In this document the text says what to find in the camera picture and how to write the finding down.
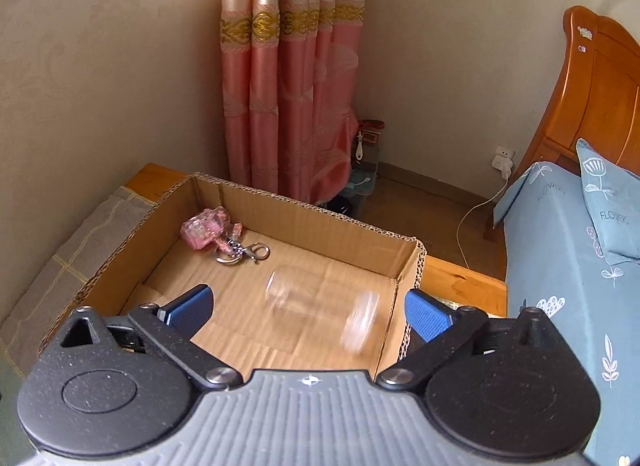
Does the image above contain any clear plastic jar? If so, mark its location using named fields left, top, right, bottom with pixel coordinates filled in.
left=265, top=265, right=380, bottom=354

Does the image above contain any grey checked blanket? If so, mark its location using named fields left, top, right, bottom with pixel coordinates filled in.
left=1, top=186, right=153, bottom=377

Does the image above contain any teal storage bin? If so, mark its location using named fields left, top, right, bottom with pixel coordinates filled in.
left=342, top=169, right=378, bottom=217

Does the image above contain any white wall charger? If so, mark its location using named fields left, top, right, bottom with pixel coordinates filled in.
left=491, top=145, right=515, bottom=181

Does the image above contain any wooden bed headboard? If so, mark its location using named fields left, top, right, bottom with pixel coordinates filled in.
left=509, top=5, right=640, bottom=182

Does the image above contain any blue floral pillow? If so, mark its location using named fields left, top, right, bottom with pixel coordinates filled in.
left=576, top=139, right=640, bottom=265

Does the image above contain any brown cardboard box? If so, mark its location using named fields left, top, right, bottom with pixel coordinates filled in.
left=37, top=171, right=428, bottom=381

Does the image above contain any pink keychain charm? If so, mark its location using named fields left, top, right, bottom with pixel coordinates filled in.
left=180, top=206, right=271, bottom=265

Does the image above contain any white charger cable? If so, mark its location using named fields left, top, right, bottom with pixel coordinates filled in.
left=455, top=172, right=511, bottom=271

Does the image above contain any pink satin curtain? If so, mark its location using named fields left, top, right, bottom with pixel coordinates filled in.
left=220, top=0, right=364, bottom=204

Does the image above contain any blue floral bed sheet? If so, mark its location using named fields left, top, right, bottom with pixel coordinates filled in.
left=494, top=161, right=639, bottom=465

